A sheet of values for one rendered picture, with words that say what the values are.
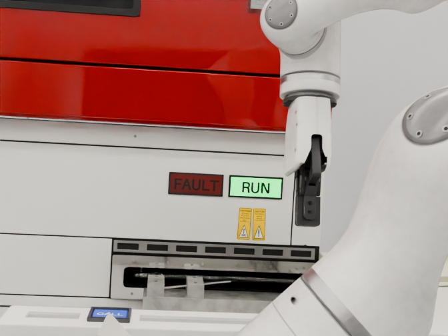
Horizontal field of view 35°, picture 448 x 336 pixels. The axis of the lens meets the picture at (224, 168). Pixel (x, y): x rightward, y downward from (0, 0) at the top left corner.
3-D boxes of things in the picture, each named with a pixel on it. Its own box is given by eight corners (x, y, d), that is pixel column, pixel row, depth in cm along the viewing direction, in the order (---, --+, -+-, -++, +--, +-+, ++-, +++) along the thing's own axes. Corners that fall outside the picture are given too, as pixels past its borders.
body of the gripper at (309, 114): (277, 102, 104) (275, 178, 103) (290, 83, 94) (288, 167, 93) (327, 105, 105) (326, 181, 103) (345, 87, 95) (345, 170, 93)
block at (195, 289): (185, 289, 151) (186, 275, 151) (201, 289, 151) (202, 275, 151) (187, 298, 143) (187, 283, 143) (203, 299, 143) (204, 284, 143)
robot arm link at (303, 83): (275, 87, 104) (274, 107, 104) (285, 69, 96) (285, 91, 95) (331, 91, 105) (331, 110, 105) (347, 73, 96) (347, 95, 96)
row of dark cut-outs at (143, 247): (113, 251, 154) (114, 239, 154) (314, 259, 158) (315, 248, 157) (113, 251, 153) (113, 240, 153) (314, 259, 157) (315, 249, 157)
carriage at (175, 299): (143, 301, 150) (143, 287, 150) (313, 307, 154) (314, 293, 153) (141, 311, 142) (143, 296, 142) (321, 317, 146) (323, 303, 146)
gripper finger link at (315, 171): (308, 121, 97) (301, 153, 100) (316, 157, 91) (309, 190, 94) (317, 122, 97) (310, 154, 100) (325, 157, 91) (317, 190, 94)
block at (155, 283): (147, 287, 150) (148, 273, 150) (163, 288, 151) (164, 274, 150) (147, 297, 142) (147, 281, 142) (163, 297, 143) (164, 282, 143)
